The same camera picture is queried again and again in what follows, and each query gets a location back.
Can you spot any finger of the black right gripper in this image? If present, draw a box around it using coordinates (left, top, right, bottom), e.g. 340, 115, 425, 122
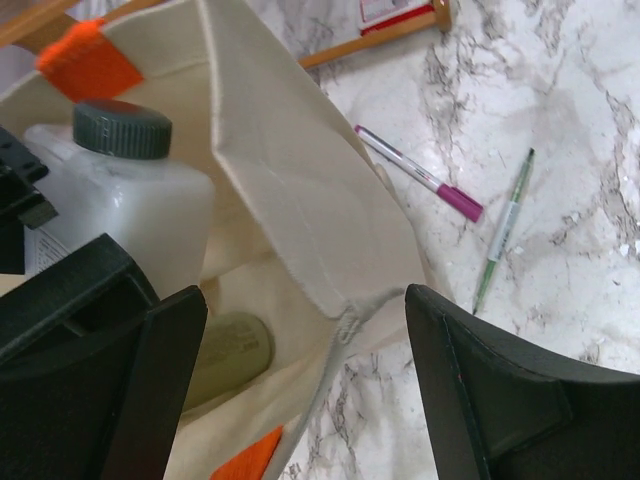
1, 234, 158, 479

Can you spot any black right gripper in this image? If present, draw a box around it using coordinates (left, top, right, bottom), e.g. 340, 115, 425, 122
0, 127, 58, 274

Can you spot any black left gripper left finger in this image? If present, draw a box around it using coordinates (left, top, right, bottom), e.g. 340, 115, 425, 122
99, 286, 208, 479

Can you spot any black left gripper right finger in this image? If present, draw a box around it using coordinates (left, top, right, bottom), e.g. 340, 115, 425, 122
405, 285, 639, 479

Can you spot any green bottle white cap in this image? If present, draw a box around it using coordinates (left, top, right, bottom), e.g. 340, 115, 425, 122
184, 312, 273, 410

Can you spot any cream floral canvas bag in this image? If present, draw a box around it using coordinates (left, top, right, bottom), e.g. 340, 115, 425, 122
0, 0, 426, 480

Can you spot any silver pen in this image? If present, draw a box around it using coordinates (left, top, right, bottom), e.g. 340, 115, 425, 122
472, 148, 536, 315

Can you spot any wooden tray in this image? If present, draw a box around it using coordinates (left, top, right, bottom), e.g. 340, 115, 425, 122
1, 1, 452, 70

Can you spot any pink white pen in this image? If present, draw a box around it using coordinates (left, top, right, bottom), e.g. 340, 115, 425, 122
354, 125, 484, 223

